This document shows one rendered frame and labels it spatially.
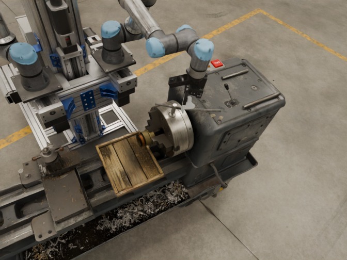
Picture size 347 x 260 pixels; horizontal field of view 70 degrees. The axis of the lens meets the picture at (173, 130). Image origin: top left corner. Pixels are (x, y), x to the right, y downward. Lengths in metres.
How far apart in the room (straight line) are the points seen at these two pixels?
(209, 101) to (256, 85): 0.35
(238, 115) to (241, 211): 1.34
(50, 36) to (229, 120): 1.13
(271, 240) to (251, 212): 0.29
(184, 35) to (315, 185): 2.38
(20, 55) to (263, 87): 1.34
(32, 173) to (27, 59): 0.62
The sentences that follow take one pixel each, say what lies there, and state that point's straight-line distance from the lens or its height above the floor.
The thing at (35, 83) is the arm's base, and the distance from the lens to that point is 1.59.
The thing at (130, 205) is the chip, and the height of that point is 0.55.
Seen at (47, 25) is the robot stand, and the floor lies 1.40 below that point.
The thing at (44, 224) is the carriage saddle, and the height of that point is 0.90.
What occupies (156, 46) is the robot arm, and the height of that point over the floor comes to 1.69.
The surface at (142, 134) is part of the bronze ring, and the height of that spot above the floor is 1.12.
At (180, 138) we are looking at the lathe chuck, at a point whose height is 1.17.
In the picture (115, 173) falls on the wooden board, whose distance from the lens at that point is 1.53.
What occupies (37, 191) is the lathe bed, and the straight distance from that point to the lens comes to 1.61.
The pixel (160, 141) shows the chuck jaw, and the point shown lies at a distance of 1.38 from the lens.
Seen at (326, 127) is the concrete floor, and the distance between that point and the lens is 3.65.
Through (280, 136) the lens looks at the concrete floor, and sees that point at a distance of 3.19.
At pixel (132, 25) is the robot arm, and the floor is 1.42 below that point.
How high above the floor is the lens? 2.27
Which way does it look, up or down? 54 degrees down
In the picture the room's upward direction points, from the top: 12 degrees clockwise
